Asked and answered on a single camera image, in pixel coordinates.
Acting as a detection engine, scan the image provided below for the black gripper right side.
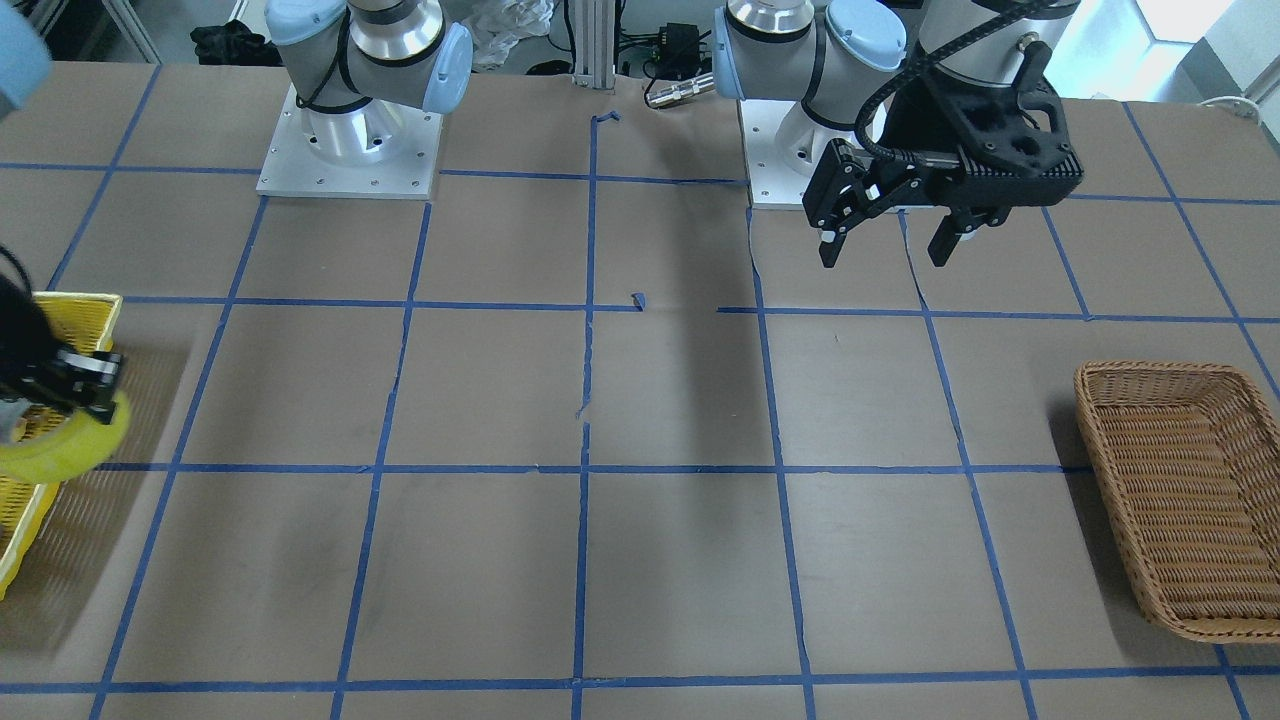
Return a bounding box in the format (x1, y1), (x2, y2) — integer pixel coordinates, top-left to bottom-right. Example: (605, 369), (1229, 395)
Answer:
(1, 345), (125, 425)

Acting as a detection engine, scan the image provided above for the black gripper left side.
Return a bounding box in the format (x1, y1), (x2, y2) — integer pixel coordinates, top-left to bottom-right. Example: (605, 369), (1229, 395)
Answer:
(803, 138), (1011, 269)

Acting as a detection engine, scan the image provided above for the yellow tape roll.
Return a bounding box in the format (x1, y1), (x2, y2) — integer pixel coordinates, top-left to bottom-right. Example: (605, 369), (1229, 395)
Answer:
(1, 393), (132, 486)

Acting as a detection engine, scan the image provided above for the yellow plastic basket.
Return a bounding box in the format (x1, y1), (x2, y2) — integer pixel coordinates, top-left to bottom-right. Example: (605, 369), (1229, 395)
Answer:
(1, 290), (123, 591)

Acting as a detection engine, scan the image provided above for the silver cylindrical connector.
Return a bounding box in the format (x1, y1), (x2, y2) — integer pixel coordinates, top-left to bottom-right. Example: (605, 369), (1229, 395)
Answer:
(644, 72), (716, 111)

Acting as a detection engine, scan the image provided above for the black power adapter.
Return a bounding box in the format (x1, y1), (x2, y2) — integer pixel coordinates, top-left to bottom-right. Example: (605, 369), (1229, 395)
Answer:
(655, 22), (701, 79)

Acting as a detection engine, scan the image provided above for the black cloth bundle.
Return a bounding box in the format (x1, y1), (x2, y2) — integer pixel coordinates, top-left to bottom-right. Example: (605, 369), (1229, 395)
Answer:
(189, 20), (282, 67)

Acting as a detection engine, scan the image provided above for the brown wicker basket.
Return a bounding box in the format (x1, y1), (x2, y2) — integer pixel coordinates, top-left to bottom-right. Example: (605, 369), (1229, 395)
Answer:
(1074, 360), (1279, 644)

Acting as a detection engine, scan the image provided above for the white crumpled plastic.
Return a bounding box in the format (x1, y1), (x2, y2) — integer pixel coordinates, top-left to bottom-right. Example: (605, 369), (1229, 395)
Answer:
(461, 1), (557, 72)

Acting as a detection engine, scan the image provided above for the aluminium base plate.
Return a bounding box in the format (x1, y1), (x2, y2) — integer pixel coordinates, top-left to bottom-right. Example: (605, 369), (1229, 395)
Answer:
(256, 88), (445, 201)
(737, 99), (873, 211)

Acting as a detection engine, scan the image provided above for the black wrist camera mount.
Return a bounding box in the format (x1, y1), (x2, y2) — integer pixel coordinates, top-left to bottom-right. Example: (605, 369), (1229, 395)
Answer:
(879, 40), (1085, 208)

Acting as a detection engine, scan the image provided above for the aluminium profile post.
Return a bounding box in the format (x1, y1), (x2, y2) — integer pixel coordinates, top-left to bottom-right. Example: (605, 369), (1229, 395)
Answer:
(564, 1), (620, 94)

